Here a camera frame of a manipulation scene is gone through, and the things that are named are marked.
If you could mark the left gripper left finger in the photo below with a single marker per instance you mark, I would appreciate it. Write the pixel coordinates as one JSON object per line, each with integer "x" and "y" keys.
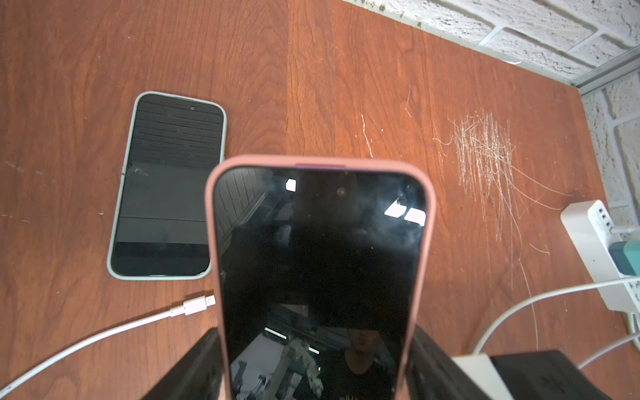
{"x": 197, "y": 375}

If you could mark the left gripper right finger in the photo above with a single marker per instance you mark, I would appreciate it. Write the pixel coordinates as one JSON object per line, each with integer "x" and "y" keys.
{"x": 432, "y": 374}

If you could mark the phone with green case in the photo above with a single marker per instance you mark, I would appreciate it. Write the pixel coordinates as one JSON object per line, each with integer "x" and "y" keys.
{"x": 159, "y": 227}

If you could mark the phone with pink case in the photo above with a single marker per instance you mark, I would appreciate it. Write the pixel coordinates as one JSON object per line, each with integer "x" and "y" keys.
{"x": 319, "y": 266}

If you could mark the teal charger plug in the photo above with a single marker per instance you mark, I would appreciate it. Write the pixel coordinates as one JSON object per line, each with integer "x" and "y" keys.
{"x": 626, "y": 256}

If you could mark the white power strip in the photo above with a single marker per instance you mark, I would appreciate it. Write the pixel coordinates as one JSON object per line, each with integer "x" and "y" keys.
{"x": 589, "y": 225}

